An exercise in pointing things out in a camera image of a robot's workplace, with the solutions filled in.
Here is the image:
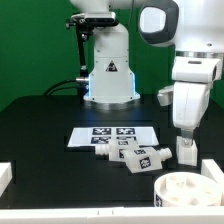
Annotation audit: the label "camera on black stand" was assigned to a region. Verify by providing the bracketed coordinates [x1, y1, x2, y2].
[65, 11, 120, 85]

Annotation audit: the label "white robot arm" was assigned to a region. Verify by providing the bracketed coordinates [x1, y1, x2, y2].
[70, 0, 224, 147]

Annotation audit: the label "black cables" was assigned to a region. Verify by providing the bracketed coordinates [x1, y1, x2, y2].
[43, 79, 86, 97]

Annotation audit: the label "white marker sheet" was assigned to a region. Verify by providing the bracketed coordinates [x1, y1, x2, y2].
[68, 127, 159, 147]

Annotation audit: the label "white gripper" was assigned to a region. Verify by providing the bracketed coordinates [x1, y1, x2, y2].
[157, 81, 210, 147]

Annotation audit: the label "white left fence bar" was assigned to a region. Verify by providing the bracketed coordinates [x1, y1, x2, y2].
[0, 162, 12, 197]

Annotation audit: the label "white front fence bar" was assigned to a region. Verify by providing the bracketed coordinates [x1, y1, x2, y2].
[0, 207, 224, 224]

